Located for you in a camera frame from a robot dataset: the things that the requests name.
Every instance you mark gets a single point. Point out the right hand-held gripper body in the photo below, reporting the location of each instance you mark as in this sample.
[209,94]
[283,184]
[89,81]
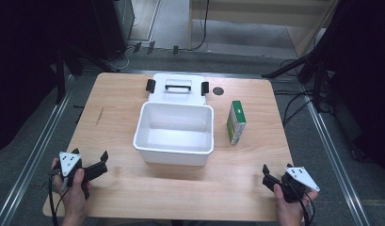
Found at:
[293,183]

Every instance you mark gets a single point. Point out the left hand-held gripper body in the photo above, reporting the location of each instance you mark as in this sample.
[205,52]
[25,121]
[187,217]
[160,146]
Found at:
[68,162]

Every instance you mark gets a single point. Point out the green and white carton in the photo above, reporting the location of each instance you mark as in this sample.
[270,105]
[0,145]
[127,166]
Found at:
[236,121]

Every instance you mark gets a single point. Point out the white plastic storage box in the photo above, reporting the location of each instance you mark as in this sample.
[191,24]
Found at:
[173,133]

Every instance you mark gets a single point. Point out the person's right hand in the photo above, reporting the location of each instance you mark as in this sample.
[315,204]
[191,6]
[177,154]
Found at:
[289,208]

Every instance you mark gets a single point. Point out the person's left hand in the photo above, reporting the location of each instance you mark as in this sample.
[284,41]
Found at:
[74,201]

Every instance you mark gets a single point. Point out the black metal stand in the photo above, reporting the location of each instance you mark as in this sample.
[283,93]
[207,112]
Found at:
[60,78]

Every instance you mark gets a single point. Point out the black round table grommet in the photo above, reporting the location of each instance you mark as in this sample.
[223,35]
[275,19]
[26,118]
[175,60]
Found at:
[218,91]

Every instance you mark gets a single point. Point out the black tripod stand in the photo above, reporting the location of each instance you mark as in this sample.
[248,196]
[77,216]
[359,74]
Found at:
[309,67]

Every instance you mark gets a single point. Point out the dark curtain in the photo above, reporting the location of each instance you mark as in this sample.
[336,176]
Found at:
[362,78]
[24,62]

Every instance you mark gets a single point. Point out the black cabinet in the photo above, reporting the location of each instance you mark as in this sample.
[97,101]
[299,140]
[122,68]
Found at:
[113,28]

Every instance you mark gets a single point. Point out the light wooden platform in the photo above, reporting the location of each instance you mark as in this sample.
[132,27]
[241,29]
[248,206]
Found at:
[262,14]

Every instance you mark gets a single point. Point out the metal floor rail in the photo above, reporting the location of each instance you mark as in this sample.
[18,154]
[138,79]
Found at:
[336,163]
[30,160]

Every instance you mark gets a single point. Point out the small dark floor bracket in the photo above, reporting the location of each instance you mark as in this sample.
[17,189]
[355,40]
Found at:
[175,50]
[151,47]
[137,47]

